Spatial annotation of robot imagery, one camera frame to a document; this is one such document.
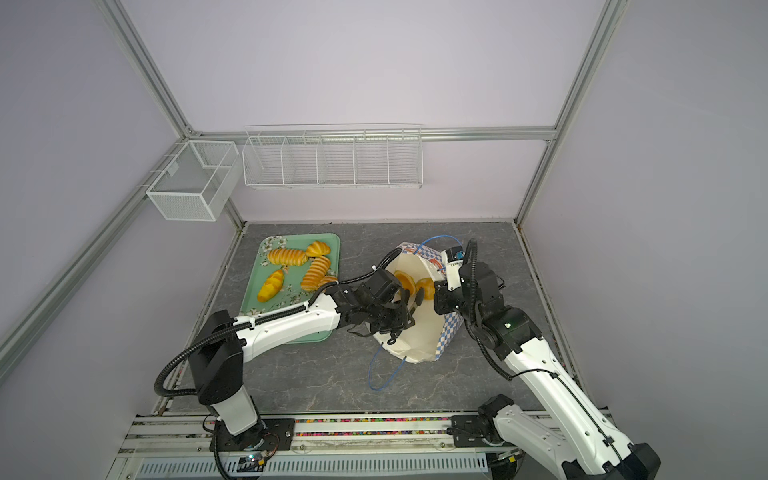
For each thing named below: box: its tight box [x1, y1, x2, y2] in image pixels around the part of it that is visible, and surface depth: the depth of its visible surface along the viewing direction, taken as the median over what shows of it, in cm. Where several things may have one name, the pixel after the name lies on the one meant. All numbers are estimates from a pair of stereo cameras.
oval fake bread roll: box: [258, 269, 285, 303], surface depth 101 cm
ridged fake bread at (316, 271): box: [301, 256, 330, 291], surface depth 103 cm
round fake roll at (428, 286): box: [415, 277, 435, 300], surface depth 96 cm
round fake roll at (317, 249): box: [306, 240, 331, 257], surface depth 107 cm
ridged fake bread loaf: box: [267, 248, 308, 266], surface depth 107 cm
